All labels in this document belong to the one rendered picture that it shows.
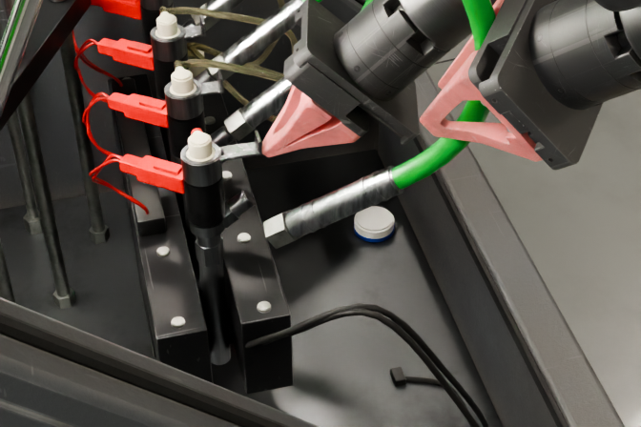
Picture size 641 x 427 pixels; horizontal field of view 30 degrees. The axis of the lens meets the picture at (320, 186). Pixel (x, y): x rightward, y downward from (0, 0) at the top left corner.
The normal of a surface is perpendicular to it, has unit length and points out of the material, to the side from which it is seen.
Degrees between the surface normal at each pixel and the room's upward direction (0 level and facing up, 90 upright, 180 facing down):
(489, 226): 0
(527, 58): 49
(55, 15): 0
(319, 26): 43
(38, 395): 90
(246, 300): 0
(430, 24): 85
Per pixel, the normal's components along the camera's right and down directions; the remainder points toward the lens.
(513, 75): 0.60, -0.22
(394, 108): 0.68, -0.55
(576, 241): -0.01, -0.77
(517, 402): -0.97, 0.16
